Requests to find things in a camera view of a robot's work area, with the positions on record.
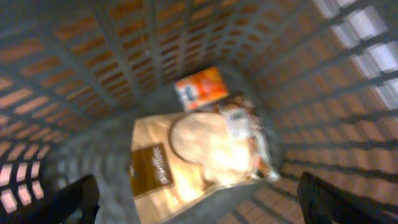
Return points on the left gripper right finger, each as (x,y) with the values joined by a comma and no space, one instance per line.
(322,202)

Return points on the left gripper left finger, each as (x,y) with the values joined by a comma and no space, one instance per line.
(82,195)

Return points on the beige oats pouch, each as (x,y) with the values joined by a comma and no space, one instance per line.
(180,159)

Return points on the orange small carton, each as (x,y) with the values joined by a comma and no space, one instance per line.
(201,88)

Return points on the grey plastic mesh basket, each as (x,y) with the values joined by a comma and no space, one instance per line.
(75,75)

